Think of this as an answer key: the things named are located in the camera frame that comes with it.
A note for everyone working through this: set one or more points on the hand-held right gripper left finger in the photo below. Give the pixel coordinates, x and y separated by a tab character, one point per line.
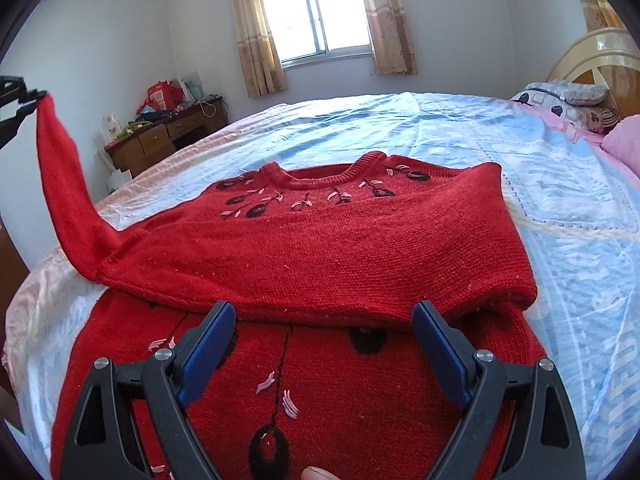
200	355

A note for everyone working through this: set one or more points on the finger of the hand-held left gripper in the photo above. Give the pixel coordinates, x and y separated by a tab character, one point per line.
12	125
17	90

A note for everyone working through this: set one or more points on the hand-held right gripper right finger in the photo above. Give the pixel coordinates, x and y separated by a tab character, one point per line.
445	355

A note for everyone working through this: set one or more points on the red embroidered knit sweater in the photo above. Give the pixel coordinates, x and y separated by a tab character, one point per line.
325	240

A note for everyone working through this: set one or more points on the person's right hand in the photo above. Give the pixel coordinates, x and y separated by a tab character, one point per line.
317	473

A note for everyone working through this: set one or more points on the white paper bag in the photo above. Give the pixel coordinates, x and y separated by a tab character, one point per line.
119	180

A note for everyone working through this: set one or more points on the green packet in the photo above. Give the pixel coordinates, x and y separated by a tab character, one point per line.
139	124

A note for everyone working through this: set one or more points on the brown wooden desk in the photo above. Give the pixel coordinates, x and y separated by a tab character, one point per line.
155	137

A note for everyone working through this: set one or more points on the red bag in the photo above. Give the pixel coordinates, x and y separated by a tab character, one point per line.
162	95

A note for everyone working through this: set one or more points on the white plastic bag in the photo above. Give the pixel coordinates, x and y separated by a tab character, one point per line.
192	90

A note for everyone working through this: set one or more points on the blue printed bed sheet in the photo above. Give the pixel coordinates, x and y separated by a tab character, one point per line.
450	135

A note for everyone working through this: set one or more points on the beige patterned curtain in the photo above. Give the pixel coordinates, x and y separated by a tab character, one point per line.
390	25
255	45

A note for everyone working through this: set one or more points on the pink blanket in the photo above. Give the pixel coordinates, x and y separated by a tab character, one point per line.
625	142

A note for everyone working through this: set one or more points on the floral patterned pillow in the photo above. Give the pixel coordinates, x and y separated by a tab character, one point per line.
597	117

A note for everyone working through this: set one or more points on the grey patterned pillow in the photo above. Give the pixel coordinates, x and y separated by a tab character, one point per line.
565	91

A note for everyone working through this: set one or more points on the window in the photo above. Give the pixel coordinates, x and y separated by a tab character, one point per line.
310	15

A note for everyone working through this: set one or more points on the cream wooden headboard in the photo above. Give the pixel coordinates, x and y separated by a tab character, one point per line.
600	55

